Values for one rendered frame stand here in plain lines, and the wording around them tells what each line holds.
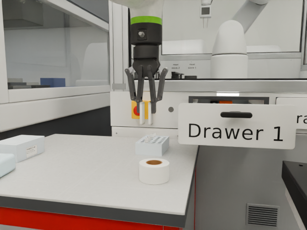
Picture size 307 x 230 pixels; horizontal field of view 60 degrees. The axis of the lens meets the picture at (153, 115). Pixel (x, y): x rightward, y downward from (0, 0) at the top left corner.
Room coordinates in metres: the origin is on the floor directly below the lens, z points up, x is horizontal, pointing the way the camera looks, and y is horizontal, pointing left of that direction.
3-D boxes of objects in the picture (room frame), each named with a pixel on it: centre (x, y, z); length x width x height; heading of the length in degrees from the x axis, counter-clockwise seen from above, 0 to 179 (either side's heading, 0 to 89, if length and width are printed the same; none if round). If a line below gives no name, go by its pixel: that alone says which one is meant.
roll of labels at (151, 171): (0.60, 0.00, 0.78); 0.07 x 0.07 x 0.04
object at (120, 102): (1.46, -0.42, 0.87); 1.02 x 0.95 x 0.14; 78
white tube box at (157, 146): (0.85, 0.00, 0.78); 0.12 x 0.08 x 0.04; 166
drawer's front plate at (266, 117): (0.68, -0.21, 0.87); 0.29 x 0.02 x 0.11; 78
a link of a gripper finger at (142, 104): (0.81, 0.03, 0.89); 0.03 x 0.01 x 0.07; 166
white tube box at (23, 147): (0.79, 0.41, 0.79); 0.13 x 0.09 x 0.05; 167
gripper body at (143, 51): (0.81, 0.02, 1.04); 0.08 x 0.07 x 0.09; 76
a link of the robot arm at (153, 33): (0.81, 0.02, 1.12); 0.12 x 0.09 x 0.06; 166
